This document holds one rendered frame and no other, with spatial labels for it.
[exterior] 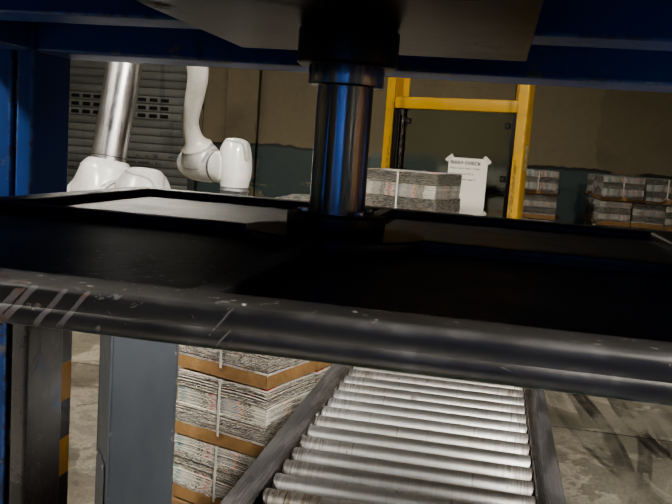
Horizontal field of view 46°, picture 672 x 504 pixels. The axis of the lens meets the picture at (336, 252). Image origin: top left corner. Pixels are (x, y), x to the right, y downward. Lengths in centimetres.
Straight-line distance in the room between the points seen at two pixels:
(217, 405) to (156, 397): 41
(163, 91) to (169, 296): 994
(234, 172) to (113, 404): 78
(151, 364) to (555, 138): 762
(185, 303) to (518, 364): 12
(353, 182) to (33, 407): 58
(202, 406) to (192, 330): 244
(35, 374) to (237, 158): 160
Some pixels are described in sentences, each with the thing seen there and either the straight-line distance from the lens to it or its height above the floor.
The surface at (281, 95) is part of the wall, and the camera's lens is 979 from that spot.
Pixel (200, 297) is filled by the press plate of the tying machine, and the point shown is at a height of 131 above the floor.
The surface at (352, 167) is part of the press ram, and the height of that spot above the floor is 136.
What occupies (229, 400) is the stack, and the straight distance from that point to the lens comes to 265.
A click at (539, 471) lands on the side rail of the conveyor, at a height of 80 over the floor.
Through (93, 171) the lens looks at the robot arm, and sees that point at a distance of 237.
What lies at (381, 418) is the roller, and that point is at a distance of 178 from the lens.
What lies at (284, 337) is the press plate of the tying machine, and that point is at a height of 131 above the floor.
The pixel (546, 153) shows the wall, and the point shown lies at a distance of 943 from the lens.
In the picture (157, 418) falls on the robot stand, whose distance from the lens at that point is 233.
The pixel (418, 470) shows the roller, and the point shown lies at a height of 80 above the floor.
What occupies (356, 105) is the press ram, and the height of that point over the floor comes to 140.
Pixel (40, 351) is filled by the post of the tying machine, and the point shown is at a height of 111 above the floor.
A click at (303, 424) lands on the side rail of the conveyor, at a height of 80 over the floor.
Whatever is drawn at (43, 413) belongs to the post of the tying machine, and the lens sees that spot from 103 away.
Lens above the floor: 137
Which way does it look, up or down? 7 degrees down
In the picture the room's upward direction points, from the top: 4 degrees clockwise
